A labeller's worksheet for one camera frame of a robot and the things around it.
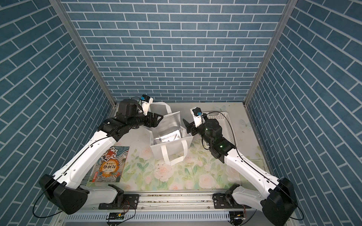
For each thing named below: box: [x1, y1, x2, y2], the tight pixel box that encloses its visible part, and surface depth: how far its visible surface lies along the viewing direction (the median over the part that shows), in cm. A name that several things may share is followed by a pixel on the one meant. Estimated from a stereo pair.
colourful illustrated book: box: [89, 146, 130, 183], surface depth 86 cm
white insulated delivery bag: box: [149, 102, 194, 166], surface depth 76 cm
